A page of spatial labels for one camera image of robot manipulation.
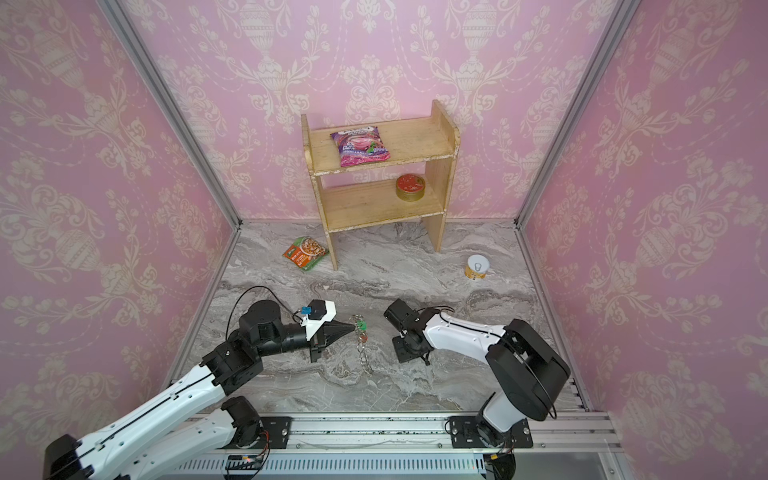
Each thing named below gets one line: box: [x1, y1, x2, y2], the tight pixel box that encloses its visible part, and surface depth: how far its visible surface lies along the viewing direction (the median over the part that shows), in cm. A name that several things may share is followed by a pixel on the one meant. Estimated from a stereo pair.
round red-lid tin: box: [395, 173, 426, 202], surface depth 100 cm
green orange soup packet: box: [283, 236, 330, 271], surface depth 111 cm
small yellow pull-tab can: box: [464, 254, 490, 280], surface depth 102 cm
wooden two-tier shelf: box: [300, 100, 461, 271], surface depth 87 cm
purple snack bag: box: [330, 126, 391, 167], surface depth 77 cm
